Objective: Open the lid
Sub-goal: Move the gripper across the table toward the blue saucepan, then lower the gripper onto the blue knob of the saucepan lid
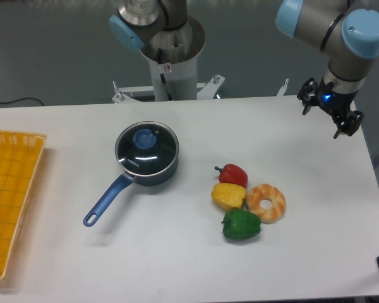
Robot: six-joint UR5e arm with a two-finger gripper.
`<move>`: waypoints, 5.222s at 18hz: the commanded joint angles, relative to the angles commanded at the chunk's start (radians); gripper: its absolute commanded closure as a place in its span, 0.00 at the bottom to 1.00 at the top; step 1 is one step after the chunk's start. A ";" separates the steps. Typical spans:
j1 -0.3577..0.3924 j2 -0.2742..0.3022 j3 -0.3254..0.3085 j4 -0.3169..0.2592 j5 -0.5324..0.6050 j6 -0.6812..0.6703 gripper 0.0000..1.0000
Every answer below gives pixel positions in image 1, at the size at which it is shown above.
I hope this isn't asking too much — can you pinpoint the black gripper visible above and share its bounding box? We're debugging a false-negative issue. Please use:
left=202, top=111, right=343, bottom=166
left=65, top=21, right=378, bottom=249
left=297, top=78, right=364, bottom=139

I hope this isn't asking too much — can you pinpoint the glass pot lid blue knob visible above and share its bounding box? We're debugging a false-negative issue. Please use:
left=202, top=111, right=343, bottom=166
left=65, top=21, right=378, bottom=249
left=114, top=121, right=180, bottom=176

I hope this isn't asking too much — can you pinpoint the dark blue saucepan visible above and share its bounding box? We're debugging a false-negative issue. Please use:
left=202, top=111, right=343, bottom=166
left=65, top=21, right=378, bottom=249
left=83, top=154, right=179, bottom=227

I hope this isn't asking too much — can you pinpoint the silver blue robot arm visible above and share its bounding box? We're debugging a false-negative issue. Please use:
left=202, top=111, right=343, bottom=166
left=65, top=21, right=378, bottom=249
left=109, top=1, right=379, bottom=136

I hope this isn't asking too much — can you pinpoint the red toy bell pepper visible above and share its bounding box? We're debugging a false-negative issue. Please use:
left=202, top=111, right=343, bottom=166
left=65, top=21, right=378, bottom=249
left=214, top=163, right=248, bottom=188

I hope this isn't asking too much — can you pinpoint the yellow toy bell pepper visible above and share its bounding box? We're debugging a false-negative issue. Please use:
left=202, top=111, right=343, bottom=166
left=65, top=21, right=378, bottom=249
left=211, top=183, right=247, bottom=211

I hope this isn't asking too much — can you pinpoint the green toy bell pepper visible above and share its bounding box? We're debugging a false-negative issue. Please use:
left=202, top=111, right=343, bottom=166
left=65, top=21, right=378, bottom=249
left=221, top=209, right=262, bottom=241

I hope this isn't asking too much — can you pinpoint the yellow plastic basket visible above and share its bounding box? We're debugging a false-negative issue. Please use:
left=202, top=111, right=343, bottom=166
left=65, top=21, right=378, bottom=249
left=0, top=130, right=47, bottom=280

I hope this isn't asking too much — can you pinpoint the orange toy shrimp ring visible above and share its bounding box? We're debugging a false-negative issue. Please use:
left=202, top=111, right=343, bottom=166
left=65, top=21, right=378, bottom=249
left=246, top=183, right=287, bottom=225

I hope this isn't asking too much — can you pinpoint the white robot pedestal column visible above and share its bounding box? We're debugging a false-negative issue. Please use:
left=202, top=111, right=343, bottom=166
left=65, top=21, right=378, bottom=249
left=140, top=16, right=205, bottom=102

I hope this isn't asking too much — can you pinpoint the black cable on pedestal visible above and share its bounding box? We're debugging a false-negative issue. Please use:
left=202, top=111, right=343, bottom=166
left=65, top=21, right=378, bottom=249
left=157, top=47, right=174, bottom=102

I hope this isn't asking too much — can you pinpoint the white metal base frame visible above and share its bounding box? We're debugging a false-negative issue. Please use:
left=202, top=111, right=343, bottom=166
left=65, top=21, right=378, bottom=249
left=111, top=74, right=290, bottom=104

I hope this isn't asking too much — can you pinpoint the black cable on floor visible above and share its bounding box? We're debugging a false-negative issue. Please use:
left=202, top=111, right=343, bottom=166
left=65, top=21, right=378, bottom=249
left=0, top=97, right=45, bottom=106

